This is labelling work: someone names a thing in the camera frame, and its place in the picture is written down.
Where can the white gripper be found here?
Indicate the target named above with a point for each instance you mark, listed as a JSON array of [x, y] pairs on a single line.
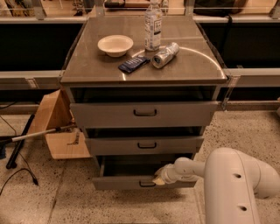
[[168, 175]]

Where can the grey bottom drawer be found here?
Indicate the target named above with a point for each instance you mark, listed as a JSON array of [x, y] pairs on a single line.
[[134, 172]]

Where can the grey drawer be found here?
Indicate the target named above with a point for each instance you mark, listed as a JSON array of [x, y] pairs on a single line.
[[143, 114], [134, 172], [143, 145]]

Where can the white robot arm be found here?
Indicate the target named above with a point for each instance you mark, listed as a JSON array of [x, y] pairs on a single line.
[[233, 181]]

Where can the grey middle drawer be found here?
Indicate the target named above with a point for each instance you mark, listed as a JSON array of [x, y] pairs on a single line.
[[143, 145]]

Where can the grey top drawer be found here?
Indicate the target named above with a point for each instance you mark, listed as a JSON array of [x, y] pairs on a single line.
[[143, 114]]

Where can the grey metal drawer cabinet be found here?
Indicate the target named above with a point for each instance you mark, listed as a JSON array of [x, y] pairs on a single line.
[[91, 76]]

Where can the silver and black pole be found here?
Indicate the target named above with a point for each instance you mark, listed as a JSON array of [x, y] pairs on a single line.
[[37, 134]]

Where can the dark blue snack packet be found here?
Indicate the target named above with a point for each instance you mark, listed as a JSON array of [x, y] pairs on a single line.
[[133, 64]]

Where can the brown cardboard box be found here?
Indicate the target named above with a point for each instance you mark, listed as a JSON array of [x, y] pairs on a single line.
[[54, 113]]

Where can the silver crushed drink can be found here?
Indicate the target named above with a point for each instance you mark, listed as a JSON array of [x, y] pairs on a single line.
[[164, 56]]

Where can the white paper bowl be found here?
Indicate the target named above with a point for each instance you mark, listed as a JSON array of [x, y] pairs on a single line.
[[115, 45]]

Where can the black bar on floor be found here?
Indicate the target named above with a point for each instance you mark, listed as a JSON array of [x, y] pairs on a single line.
[[18, 146]]

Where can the clear plastic water bottle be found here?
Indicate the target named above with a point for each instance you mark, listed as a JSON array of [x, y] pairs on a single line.
[[152, 26]]

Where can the black bag in background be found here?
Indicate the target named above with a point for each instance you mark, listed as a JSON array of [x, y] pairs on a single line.
[[218, 8]]

